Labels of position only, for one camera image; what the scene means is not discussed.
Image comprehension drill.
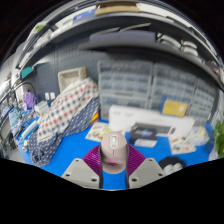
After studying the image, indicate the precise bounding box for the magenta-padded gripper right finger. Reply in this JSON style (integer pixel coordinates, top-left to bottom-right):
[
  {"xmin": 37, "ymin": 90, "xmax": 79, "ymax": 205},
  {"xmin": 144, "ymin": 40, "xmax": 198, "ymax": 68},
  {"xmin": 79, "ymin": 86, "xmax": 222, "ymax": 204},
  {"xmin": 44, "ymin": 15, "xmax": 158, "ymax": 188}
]
[{"xmin": 125, "ymin": 143, "xmax": 167, "ymax": 190}]

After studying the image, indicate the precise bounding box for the white disposable glove box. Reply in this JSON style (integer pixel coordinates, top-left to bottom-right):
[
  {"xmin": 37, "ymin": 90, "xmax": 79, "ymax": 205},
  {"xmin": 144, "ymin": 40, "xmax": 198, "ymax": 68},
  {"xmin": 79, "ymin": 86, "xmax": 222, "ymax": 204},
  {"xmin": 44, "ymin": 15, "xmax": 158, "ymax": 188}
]
[{"xmin": 189, "ymin": 125, "xmax": 211, "ymax": 145}]

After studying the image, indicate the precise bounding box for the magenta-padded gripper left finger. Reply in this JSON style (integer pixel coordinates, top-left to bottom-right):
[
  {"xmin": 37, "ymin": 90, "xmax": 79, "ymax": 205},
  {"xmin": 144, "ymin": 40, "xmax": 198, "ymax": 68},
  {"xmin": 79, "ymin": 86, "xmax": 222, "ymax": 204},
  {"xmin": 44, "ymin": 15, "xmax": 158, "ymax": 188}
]
[{"xmin": 61, "ymin": 144, "xmax": 104, "ymax": 190}]

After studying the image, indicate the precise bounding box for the white woven basket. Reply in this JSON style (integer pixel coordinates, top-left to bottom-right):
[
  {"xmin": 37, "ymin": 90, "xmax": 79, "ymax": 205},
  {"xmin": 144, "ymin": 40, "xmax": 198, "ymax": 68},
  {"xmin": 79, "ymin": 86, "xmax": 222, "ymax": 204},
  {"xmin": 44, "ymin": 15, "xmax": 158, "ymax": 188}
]
[{"xmin": 57, "ymin": 66, "xmax": 88, "ymax": 93}]

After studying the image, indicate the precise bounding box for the navy polka dot cloth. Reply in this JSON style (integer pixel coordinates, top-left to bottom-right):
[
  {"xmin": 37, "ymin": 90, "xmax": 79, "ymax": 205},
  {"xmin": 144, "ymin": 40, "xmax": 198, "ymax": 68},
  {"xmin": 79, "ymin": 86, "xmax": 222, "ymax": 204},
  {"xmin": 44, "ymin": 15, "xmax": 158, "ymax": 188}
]
[{"xmin": 28, "ymin": 96, "xmax": 101, "ymax": 168}]

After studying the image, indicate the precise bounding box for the green potted plant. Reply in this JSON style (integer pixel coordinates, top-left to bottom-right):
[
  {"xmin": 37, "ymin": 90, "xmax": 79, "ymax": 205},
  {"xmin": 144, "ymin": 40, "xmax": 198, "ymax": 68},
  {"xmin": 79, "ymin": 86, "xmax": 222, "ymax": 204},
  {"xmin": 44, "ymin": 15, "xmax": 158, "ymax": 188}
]
[{"xmin": 212, "ymin": 119, "xmax": 224, "ymax": 159}]

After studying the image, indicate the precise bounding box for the small black product box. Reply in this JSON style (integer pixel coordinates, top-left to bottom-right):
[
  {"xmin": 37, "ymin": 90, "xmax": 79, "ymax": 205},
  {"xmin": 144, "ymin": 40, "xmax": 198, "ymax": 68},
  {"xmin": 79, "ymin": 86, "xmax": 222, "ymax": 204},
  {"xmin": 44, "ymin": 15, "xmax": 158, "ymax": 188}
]
[{"xmin": 128, "ymin": 125, "xmax": 159, "ymax": 149}]

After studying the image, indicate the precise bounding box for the checkered red blue cloth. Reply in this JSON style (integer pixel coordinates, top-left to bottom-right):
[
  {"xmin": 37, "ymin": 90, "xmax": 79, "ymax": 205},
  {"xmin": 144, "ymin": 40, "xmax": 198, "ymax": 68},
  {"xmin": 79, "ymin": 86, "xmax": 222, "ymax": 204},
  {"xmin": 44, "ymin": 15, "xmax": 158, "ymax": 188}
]
[{"xmin": 36, "ymin": 77, "xmax": 100, "ymax": 143}]

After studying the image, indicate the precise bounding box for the beige pink computer mouse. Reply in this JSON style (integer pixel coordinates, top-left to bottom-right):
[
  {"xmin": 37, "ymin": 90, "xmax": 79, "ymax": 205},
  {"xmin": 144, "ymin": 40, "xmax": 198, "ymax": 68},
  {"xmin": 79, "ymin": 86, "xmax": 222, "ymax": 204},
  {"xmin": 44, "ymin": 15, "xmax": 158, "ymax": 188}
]
[{"xmin": 100, "ymin": 131, "xmax": 129, "ymax": 175}]

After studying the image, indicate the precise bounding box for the white keyboard packaging box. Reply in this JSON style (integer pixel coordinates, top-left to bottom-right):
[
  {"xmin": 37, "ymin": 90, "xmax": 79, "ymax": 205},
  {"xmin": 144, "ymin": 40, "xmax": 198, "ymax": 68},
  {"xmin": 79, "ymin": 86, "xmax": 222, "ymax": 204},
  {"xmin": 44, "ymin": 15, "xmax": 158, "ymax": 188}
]
[{"xmin": 108, "ymin": 104, "xmax": 196, "ymax": 136}]

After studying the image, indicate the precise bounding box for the yellow and blue box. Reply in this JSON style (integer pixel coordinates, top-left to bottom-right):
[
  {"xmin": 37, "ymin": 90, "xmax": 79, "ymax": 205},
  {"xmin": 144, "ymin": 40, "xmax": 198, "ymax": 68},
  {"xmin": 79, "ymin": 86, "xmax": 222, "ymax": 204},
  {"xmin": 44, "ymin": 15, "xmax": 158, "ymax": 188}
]
[{"xmin": 161, "ymin": 98, "xmax": 189, "ymax": 118}]

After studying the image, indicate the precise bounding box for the grey wall shelf unit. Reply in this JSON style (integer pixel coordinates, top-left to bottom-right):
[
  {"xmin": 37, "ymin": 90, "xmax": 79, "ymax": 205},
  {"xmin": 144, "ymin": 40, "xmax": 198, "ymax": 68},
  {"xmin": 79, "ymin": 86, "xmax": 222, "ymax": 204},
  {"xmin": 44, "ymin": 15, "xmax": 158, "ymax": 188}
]
[{"xmin": 14, "ymin": 1, "xmax": 224, "ymax": 84}]

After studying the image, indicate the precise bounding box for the grey pegboard panel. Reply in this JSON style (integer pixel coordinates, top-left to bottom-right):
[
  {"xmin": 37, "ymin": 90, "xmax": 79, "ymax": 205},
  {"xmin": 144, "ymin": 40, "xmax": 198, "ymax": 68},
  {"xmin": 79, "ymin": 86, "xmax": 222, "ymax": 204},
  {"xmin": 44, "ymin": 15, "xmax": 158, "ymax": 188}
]
[{"xmin": 33, "ymin": 44, "xmax": 101, "ymax": 101}]

